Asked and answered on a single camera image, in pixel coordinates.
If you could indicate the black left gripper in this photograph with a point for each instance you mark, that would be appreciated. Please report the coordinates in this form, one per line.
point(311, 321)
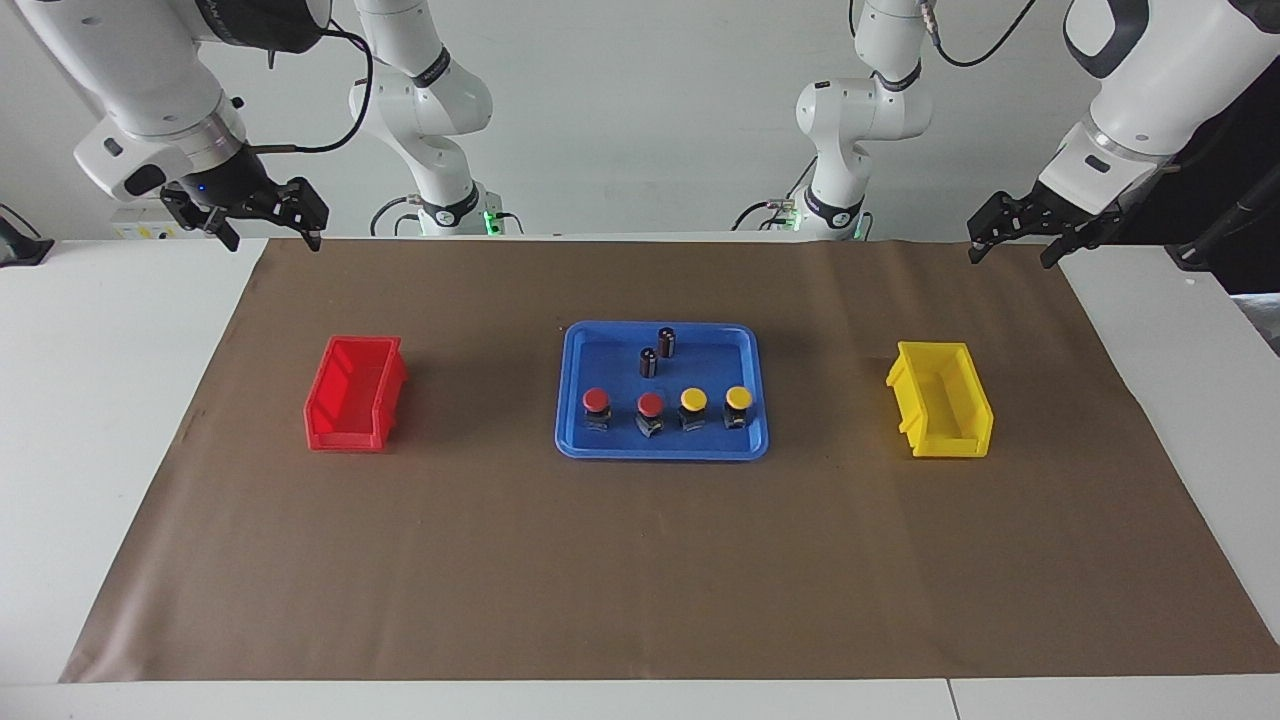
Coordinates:
point(1060, 212)

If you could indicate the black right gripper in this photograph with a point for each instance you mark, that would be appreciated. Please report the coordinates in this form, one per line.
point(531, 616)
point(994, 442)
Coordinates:
point(235, 185)

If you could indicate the yellow push button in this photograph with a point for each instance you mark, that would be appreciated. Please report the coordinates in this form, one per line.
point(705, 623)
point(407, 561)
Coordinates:
point(694, 399)
point(739, 397)

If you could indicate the red push button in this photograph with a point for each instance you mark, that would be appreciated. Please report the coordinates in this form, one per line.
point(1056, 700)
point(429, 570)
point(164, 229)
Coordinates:
point(596, 401)
point(650, 405)

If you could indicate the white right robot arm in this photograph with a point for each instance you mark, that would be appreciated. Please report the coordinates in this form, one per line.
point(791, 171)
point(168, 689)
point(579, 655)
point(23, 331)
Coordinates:
point(150, 80)

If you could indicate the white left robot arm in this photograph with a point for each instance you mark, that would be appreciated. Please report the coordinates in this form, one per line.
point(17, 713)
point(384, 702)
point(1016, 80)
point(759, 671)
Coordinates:
point(1150, 90)

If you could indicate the black stand pole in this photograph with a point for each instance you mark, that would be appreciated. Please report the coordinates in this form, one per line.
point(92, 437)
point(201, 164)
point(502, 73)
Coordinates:
point(1200, 250)

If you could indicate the yellow plastic bin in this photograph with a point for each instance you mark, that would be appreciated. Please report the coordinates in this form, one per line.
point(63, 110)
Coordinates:
point(950, 445)

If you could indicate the red plastic bin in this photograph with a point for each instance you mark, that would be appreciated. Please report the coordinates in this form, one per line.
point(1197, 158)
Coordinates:
point(340, 435)

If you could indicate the black backdrop panel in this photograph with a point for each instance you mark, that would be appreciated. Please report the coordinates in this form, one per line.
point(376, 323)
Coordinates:
point(1250, 150)

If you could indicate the black device at table edge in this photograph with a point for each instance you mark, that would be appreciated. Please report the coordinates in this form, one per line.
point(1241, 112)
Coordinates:
point(20, 250)

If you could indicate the blue plastic tray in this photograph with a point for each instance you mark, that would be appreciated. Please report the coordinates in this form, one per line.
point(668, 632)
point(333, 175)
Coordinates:
point(600, 350)

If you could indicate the black cylindrical capacitor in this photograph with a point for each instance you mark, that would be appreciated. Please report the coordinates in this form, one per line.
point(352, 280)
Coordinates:
point(648, 363)
point(667, 343)

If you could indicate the brown paper mat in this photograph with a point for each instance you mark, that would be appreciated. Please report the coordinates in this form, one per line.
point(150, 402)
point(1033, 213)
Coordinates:
point(640, 560)

